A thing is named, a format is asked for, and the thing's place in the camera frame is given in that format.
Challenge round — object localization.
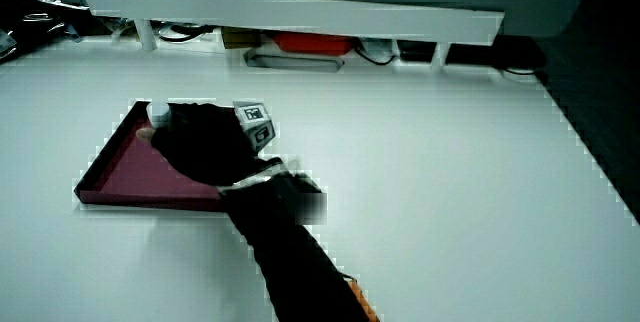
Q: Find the person's right hand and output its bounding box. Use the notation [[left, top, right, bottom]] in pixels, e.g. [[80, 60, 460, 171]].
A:
[[135, 101, 284, 187]]

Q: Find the person's right forearm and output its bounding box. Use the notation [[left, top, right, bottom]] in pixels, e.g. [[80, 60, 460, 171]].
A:
[[218, 160, 374, 322]]

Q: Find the maroon tray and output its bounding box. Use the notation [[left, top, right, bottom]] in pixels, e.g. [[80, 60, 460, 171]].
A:
[[73, 100, 236, 213]]

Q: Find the olive box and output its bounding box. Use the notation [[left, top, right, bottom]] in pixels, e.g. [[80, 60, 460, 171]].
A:
[[221, 26, 262, 50]]

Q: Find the grey flat tray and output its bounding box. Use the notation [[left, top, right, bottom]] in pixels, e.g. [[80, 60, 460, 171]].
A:
[[243, 47, 346, 74]]

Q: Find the red box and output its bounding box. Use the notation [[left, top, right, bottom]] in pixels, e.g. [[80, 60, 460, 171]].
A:
[[272, 31, 357, 57]]

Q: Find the white raised shelf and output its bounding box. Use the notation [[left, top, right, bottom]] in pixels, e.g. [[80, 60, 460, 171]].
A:
[[78, 0, 505, 66]]

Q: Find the black clutter pile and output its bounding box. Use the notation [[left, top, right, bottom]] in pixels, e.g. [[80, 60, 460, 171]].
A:
[[0, 0, 84, 65]]

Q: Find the black box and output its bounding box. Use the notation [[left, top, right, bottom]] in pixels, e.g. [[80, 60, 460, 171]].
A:
[[397, 39, 437, 63]]

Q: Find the black cable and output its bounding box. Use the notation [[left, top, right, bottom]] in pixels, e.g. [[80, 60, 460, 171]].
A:
[[157, 23, 217, 44], [353, 45, 397, 67]]

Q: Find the orange strap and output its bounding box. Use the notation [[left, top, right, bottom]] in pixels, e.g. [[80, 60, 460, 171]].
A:
[[347, 277, 382, 322]]

